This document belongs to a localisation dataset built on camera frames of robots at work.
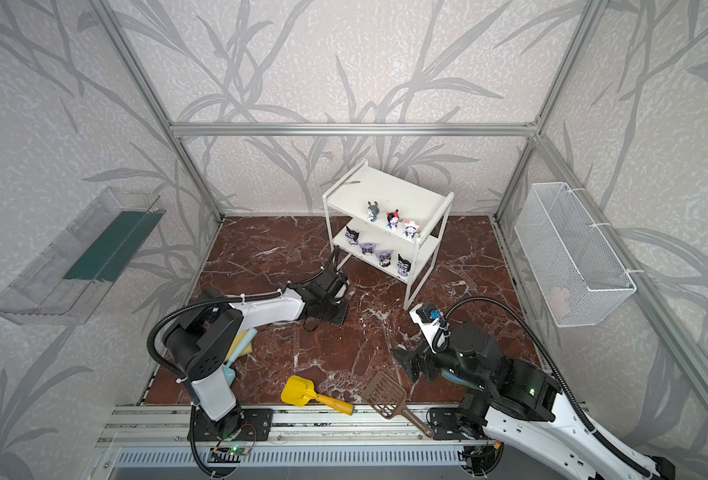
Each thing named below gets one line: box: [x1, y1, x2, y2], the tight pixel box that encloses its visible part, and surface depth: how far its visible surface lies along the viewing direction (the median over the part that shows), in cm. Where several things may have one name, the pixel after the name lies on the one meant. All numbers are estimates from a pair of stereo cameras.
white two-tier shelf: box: [322, 160, 455, 310], surface depth 83 cm
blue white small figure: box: [404, 221, 421, 239], surface depth 70 cm
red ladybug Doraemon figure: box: [386, 209, 400, 230], surface depth 72 cm
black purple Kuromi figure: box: [345, 225, 359, 246], surface depth 90 cm
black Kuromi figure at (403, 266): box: [397, 253, 411, 277], surface depth 82 cm
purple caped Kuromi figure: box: [376, 249, 394, 268], surface depth 84 cm
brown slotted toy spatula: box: [360, 371, 435, 438], surface depth 80 cm
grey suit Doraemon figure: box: [367, 201, 380, 222], surface depth 74 cm
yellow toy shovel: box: [281, 375, 355, 416], surface depth 79 cm
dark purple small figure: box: [359, 243, 377, 255], surface depth 88 cm
